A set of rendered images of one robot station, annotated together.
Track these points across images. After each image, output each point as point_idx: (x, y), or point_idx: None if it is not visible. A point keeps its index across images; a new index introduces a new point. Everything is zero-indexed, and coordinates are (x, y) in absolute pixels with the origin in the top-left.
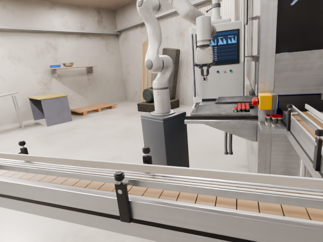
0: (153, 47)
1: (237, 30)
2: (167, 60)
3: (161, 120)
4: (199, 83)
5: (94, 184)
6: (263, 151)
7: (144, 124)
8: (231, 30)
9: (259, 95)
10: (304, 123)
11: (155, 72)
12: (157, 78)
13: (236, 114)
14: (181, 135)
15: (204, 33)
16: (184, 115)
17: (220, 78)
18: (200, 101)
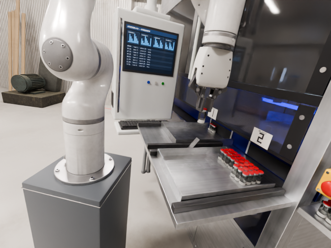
0: (74, 6)
1: (176, 34)
2: (107, 55)
3: (95, 203)
4: (123, 93)
5: None
6: (283, 240)
7: (37, 203)
8: (170, 34)
9: None
10: None
11: (75, 80)
12: (78, 92)
13: (256, 189)
14: (123, 201)
15: (236, 16)
16: (129, 166)
17: (150, 91)
18: (123, 117)
